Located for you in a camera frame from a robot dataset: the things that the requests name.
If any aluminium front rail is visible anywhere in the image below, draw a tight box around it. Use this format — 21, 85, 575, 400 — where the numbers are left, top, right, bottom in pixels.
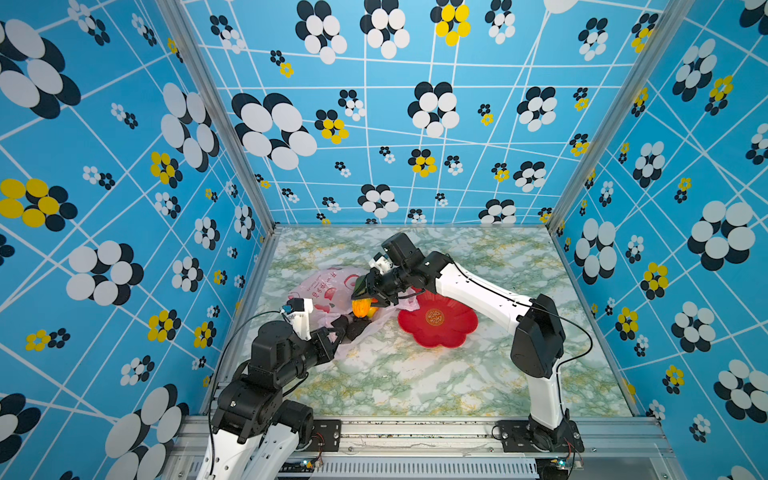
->
161, 416, 685, 479

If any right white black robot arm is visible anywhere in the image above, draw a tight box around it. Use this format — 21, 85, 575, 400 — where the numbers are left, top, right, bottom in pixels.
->
352, 250, 571, 451

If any red flower-shaped plate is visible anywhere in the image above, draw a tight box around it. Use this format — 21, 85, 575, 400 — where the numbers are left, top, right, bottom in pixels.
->
398, 291, 479, 349

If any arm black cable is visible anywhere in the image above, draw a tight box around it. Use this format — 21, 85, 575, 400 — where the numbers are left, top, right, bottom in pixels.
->
206, 310, 286, 480
446, 257, 595, 421

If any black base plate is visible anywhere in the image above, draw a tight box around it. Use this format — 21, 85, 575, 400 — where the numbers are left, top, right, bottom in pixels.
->
305, 418, 343, 454
491, 418, 585, 455

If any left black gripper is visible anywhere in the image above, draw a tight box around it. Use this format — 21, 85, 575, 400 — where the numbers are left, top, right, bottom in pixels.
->
276, 324, 346, 389

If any right aluminium corner post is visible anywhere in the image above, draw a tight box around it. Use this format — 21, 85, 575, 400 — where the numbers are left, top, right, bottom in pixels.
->
547, 0, 695, 235

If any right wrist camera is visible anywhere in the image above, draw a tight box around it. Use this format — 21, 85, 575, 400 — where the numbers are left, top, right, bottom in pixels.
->
369, 253, 395, 276

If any green yellow corn cob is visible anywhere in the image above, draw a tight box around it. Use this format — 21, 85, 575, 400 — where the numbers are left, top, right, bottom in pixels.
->
352, 298, 379, 319

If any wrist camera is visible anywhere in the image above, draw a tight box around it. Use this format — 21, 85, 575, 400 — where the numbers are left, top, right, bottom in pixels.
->
369, 253, 395, 276
282, 298, 314, 341

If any pink translucent plastic bag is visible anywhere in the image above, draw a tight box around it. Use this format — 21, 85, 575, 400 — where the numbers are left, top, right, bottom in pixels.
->
287, 267, 418, 361

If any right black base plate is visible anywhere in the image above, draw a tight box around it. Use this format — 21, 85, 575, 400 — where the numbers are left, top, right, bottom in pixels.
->
491, 418, 585, 455

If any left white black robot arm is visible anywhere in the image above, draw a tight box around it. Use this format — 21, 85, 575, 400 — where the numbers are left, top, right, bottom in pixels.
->
197, 317, 348, 479

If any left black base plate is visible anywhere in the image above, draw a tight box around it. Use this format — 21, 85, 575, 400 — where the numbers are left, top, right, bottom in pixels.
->
305, 418, 343, 454

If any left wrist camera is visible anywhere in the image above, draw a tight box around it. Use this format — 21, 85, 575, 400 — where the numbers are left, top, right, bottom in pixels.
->
282, 298, 314, 341

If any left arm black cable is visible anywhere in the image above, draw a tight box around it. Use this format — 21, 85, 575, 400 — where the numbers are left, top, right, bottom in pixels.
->
206, 310, 286, 480

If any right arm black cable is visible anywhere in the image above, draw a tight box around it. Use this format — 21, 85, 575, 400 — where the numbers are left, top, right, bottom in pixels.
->
446, 257, 595, 421

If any left aluminium corner post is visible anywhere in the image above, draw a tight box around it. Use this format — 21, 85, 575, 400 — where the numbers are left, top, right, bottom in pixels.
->
157, 0, 276, 238

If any dark avocado front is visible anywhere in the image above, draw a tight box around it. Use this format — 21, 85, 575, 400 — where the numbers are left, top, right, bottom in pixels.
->
344, 317, 371, 342

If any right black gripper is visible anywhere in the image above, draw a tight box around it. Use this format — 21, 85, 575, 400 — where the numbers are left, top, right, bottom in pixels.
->
350, 268, 412, 308

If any aluminium corner post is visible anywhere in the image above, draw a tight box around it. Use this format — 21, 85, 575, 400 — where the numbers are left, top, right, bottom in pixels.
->
547, 0, 695, 235
157, 0, 276, 238

